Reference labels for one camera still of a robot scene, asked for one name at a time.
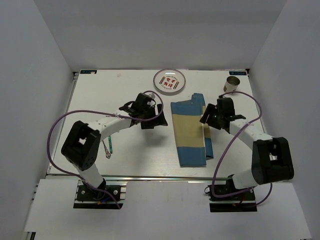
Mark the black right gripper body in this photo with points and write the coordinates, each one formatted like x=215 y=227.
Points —
x=220 y=114

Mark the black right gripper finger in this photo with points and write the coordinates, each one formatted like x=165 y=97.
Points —
x=215 y=124
x=210 y=115

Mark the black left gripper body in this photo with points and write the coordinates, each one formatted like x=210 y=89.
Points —
x=149 y=112

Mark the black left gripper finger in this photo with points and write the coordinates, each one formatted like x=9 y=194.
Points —
x=146 y=125
x=160 y=120

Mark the metal cup white sleeve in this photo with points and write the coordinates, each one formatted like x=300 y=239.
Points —
x=231 y=84

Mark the blue beige checked placemat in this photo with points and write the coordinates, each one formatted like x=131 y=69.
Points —
x=192 y=138

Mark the green handled table knife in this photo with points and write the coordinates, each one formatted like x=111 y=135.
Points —
x=110 y=144

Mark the white plate red lettering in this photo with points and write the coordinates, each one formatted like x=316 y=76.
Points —
x=169 y=81

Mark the iridescent metal fork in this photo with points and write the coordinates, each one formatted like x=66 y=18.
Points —
x=106 y=151

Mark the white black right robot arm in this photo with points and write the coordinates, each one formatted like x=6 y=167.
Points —
x=271 y=159

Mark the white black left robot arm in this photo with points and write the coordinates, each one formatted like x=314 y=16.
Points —
x=83 y=141

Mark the right blue corner label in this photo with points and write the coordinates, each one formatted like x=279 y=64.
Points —
x=238 y=73

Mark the blue corner label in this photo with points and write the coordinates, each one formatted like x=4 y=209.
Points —
x=238 y=73
x=88 y=72

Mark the left blue corner label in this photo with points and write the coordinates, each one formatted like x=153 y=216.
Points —
x=88 y=72

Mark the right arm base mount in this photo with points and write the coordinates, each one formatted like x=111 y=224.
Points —
x=240 y=203

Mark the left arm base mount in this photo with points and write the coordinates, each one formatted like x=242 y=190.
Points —
x=86 y=198

